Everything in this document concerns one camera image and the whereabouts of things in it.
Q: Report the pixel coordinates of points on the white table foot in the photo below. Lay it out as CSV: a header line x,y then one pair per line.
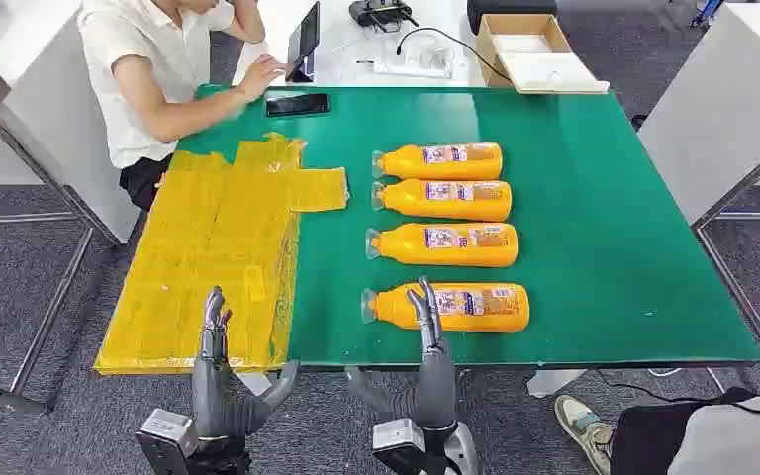
x,y
255,381
554,381

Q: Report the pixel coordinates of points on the orange drink bottle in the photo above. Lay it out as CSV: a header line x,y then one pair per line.
x,y
406,203
485,320
406,248
406,164

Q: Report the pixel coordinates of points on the black electronic device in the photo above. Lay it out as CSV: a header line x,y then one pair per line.
x,y
380,12

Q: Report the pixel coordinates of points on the open cardboard box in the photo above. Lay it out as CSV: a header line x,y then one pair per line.
x,y
485,46

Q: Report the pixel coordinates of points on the black tablet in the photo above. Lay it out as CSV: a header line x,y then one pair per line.
x,y
303,42

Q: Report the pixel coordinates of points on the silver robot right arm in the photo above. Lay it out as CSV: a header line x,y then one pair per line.
x,y
462,452

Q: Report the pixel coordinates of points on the flat white box lid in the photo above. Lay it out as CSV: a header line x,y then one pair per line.
x,y
550,72

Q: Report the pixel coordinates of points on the green table mat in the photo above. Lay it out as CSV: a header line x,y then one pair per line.
x,y
583,229

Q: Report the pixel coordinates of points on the blue tool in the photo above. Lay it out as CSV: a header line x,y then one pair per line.
x,y
706,12

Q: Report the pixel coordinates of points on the yellow plastic sheet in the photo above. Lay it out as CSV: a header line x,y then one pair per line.
x,y
209,262

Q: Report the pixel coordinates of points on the pale sneaker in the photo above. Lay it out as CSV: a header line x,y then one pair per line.
x,y
583,426

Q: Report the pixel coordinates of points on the person's right hand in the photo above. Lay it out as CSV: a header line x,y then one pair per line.
x,y
262,75

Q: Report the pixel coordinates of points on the black smartphone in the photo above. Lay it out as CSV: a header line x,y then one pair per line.
x,y
297,105

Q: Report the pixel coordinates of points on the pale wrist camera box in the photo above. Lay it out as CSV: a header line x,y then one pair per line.
x,y
396,446
163,436

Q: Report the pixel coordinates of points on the white foam insert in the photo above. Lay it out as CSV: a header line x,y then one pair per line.
x,y
521,43

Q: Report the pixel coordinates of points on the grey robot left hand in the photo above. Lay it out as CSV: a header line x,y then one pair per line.
x,y
216,400

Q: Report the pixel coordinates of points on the white side table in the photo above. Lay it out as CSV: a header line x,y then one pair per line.
x,y
714,118

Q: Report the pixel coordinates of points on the steel table frame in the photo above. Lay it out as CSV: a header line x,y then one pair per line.
x,y
52,301

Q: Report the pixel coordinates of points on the person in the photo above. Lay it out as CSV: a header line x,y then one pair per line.
x,y
150,59
734,439

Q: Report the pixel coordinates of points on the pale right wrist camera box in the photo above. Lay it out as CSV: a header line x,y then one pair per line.
x,y
396,446

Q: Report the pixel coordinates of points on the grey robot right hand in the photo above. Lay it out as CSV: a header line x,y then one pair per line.
x,y
436,387

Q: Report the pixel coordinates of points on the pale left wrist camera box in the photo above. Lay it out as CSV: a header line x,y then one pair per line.
x,y
163,436

